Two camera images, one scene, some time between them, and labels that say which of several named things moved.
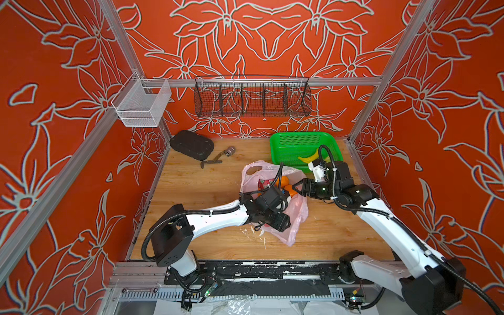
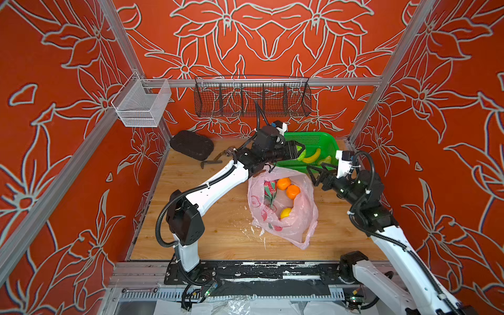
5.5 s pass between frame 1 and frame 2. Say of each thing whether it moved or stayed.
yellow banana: stayed
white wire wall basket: stayed
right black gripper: moved
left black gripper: moved
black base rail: stayed
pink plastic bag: moved
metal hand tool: stayed
